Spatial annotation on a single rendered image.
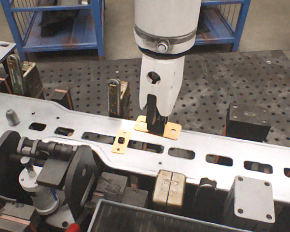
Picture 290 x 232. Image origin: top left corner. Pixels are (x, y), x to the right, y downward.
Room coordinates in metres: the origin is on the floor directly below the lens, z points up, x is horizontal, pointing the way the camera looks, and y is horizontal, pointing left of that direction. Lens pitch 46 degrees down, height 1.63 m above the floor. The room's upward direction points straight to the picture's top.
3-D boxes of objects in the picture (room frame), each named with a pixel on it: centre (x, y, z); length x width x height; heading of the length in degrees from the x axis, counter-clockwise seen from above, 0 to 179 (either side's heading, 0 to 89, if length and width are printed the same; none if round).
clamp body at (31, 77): (0.82, 0.41, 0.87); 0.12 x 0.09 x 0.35; 167
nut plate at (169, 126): (0.36, -0.03, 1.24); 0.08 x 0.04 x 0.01; 72
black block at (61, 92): (0.76, 0.29, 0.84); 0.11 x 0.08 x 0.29; 167
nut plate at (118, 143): (0.53, 0.06, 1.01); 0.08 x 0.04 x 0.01; 166
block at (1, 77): (0.83, 0.54, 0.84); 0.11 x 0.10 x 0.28; 167
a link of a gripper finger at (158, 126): (0.34, -0.02, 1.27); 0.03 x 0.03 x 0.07; 72
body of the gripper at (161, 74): (0.36, -0.03, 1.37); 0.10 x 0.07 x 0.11; 162
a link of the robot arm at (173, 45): (0.36, -0.03, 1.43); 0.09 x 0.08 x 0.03; 162
